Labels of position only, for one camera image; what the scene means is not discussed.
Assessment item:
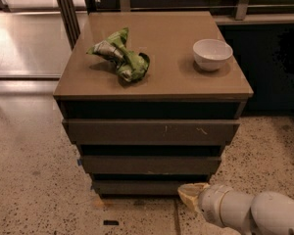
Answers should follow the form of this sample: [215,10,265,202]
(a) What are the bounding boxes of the drawer dark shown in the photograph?
[91,179,211,197]
[81,156,221,175]
[63,119,239,146]

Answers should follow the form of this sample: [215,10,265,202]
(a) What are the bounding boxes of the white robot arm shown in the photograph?
[177,183,294,235]

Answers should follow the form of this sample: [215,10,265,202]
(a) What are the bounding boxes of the brown drawer cabinet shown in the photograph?
[54,12,253,183]

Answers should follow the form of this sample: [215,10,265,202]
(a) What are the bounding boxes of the black tape floor marker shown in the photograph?
[103,220,120,226]

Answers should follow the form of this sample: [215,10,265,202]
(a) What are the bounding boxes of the crumpled green chip bag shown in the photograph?
[87,27,150,83]

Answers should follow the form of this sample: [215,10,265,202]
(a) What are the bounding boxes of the white ceramic bowl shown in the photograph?
[193,39,233,71]

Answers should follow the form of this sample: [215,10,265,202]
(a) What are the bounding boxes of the dark metal railing post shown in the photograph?
[57,0,80,49]

